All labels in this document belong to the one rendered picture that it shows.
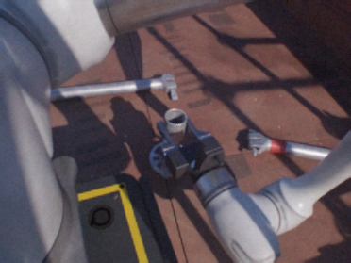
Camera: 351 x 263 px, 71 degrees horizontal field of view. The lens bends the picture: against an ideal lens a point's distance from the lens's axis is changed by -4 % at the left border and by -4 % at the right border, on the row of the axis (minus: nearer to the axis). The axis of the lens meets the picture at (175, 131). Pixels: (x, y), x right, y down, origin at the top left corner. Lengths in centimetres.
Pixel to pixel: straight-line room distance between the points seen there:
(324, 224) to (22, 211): 88
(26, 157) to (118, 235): 27
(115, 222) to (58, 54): 27
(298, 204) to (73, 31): 53
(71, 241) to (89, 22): 23
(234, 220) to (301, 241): 41
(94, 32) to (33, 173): 16
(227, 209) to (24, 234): 38
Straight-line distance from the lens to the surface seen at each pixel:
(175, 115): 68
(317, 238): 93
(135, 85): 109
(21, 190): 19
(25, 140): 19
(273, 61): 153
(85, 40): 29
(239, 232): 51
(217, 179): 55
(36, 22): 28
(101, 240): 44
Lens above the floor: 73
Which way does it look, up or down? 49 degrees down
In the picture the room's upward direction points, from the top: 9 degrees clockwise
